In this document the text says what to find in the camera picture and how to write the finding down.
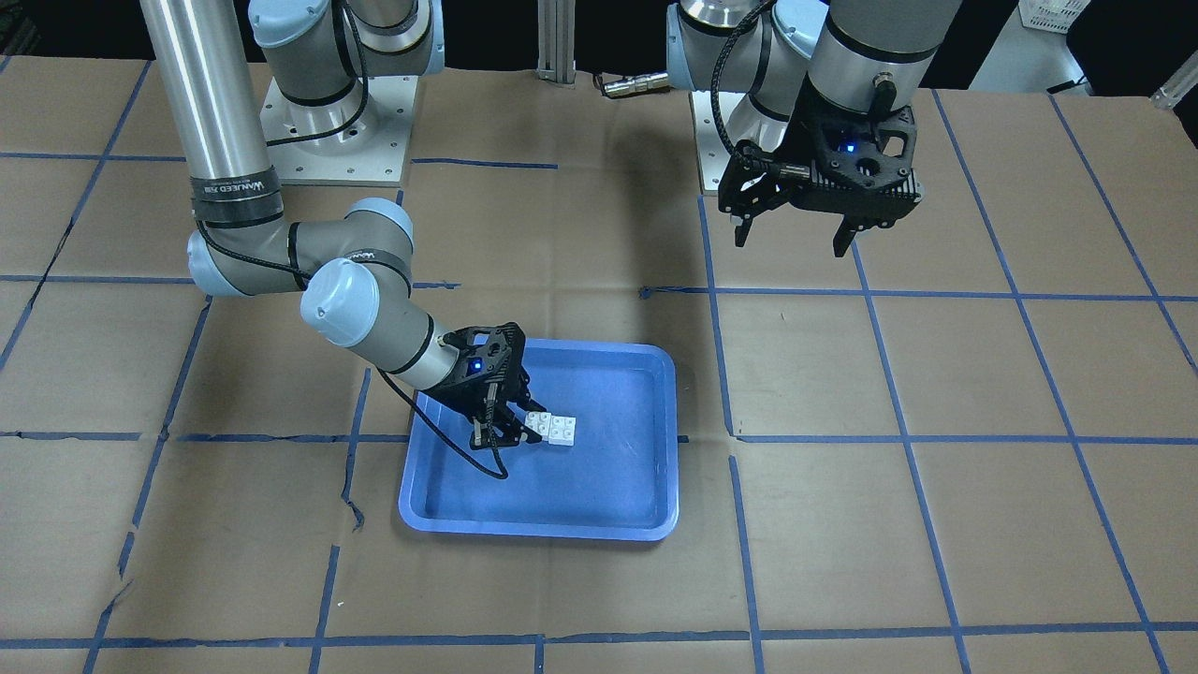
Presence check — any blue plastic tray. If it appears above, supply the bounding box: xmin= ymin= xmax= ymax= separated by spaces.
xmin=398 ymin=340 xmax=679 ymax=542

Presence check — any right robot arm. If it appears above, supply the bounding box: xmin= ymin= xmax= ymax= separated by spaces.
xmin=141 ymin=1 xmax=555 ymax=457

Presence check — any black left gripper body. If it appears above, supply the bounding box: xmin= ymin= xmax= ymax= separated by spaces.
xmin=718 ymin=89 xmax=924 ymax=227

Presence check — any aluminium frame post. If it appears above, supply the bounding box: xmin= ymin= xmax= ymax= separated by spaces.
xmin=534 ymin=0 xmax=577 ymax=89

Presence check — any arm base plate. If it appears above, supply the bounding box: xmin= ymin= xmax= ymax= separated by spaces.
xmin=690 ymin=91 xmax=789 ymax=196
xmin=260 ymin=75 xmax=422 ymax=188

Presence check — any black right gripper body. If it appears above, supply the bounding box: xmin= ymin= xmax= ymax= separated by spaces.
xmin=435 ymin=323 xmax=534 ymax=423

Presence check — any brown paper table cover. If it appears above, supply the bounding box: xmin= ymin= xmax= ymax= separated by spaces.
xmin=1 ymin=57 xmax=1197 ymax=673

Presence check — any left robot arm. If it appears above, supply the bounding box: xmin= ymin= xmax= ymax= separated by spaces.
xmin=665 ymin=1 xmax=961 ymax=257

